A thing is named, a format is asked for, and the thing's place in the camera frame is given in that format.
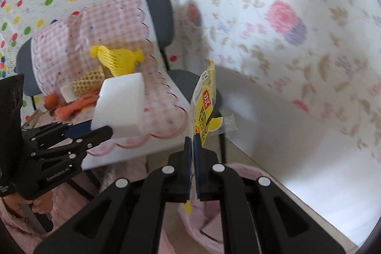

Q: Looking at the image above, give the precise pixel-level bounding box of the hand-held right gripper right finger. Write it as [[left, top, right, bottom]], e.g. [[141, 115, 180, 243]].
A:
[[193, 134, 346, 254]]

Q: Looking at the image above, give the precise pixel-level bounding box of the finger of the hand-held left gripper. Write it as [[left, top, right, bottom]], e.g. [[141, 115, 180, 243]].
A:
[[21, 120, 93, 151], [30, 125, 114, 160]]

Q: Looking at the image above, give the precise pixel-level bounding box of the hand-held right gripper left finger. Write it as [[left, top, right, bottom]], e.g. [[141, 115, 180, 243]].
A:
[[34, 136, 195, 254]]

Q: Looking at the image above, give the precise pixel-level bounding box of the pink plastic bin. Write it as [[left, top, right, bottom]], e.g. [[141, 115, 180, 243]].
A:
[[178, 163, 268, 244]]

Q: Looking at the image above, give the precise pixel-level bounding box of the white foam block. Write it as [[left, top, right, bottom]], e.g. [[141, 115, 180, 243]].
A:
[[90, 72, 146, 138]]

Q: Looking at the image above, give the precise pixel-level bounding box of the woven bamboo basket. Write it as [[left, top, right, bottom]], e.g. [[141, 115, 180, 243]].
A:
[[72, 67, 106, 95]]

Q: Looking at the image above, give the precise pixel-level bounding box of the yellow plastic wrapper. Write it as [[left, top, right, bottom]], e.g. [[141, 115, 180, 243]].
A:
[[183, 60, 236, 214]]

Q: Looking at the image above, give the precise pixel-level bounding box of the person's left hand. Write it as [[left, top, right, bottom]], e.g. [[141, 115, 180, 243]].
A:
[[4, 187, 54, 217]]

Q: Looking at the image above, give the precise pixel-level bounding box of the orange carrot toy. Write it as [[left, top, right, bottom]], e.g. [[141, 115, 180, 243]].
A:
[[55, 93, 99, 120]]

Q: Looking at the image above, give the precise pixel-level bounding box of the small white block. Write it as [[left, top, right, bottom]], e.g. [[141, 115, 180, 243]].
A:
[[60, 84, 77, 103]]

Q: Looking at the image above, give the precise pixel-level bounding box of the orange round fruit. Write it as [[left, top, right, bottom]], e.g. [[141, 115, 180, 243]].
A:
[[43, 93, 59, 110]]

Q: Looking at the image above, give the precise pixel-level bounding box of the grey office chair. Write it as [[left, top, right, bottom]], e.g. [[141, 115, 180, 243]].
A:
[[16, 39, 43, 112], [143, 0, 230, 165]]

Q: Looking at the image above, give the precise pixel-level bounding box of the yellow mesh net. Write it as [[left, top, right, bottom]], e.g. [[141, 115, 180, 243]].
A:
[[90, 45, 146, 78]]

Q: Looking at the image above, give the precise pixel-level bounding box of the pink gingham tablecloth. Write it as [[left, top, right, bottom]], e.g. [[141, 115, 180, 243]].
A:
[[31, 0, 191, 157]]

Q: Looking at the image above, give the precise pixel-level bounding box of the floral wall cloth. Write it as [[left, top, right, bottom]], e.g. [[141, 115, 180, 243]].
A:
[[171, 0, 381, 161]]

